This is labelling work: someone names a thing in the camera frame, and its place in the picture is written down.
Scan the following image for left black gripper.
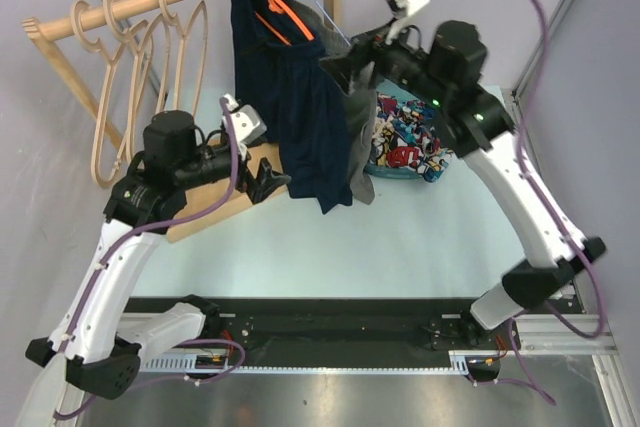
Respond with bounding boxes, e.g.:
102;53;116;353
175;136;289;202

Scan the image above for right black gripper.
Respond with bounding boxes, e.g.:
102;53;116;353
320;14;451;109

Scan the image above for navy blue shorts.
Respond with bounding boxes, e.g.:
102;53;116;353
230;0;353;213

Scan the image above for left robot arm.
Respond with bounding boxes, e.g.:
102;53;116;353
26;104;290;399

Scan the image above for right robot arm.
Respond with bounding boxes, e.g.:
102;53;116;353
320;20;606;348

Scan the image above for grey shorts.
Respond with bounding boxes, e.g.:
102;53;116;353
289;0;377;205

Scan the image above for wooden hanger far left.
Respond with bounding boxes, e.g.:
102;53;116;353
71;0;147;188

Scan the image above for wooden hanger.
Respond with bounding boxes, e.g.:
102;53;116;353
156;0;210;113
71;0;147;188
102;0;171;161

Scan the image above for wooden hanger right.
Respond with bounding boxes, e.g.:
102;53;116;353
156;0;210;113

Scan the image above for wooden hanger middle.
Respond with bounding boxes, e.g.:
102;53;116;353
102;0;171;161

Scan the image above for wooden clothes rack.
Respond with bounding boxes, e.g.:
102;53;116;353
20;0;344;244

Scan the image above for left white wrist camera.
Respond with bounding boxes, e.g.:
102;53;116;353
220;94;267;146

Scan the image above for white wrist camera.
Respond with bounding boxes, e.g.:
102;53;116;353
385;0;430;45
220;94;267;146

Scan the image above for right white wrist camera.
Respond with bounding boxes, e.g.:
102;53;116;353
385;0;430;45

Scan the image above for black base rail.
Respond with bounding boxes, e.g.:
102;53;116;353
122;296;521;373

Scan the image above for white slotted cable duct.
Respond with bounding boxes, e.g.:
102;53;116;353
139;351;236;374

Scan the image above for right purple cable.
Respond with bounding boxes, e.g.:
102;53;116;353
409;0;609;406

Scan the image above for aluminium frame extrusion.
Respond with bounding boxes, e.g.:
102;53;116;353
499;89;619;356

